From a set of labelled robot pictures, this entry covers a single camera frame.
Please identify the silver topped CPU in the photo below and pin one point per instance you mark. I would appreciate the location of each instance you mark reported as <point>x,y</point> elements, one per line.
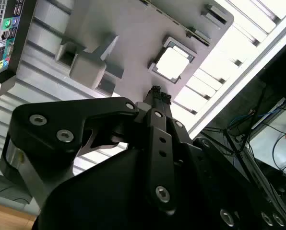
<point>173,62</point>

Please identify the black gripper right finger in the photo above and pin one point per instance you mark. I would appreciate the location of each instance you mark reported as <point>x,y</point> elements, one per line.
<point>217,182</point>

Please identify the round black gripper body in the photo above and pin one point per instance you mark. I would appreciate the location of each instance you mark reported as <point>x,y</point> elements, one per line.
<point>104,196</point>

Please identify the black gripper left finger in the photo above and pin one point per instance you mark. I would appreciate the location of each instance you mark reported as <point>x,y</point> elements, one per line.
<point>49,119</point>

